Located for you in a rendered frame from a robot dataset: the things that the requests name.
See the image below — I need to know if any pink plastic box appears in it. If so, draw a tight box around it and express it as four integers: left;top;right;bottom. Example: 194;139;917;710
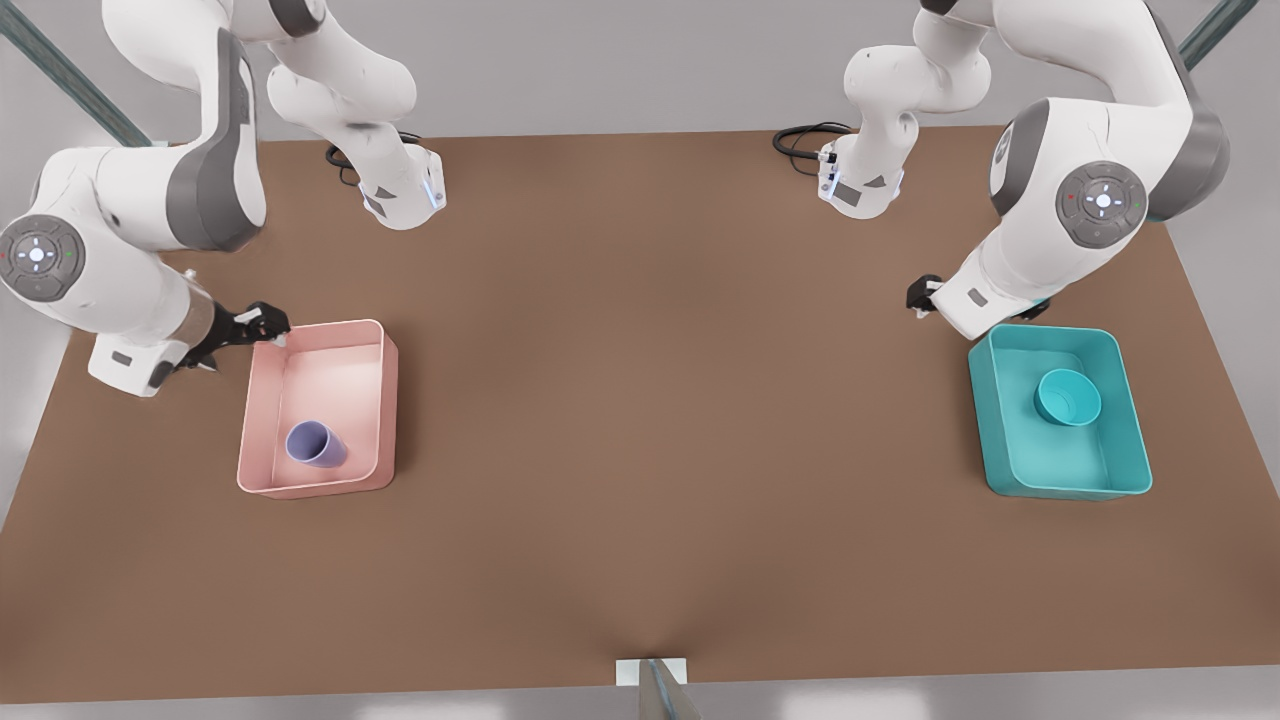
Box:
236;319;400;499

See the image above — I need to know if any purple cup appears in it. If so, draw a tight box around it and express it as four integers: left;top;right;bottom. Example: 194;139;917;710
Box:
285;420;349;470

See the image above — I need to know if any teal bowl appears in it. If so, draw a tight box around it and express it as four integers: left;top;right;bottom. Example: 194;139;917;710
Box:
1033;368;1103;428

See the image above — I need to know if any teal plastic box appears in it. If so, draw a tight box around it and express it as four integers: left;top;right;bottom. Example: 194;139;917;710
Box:
967;323;1154;501

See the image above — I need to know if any black cable loop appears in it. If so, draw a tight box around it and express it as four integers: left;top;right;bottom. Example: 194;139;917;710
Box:
325;131;424;188
772;122;857;180

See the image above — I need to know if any silver frame post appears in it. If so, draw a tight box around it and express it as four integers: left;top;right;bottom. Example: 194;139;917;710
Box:
1176;0;1261;71
615;657;704;720
0;4;169;149

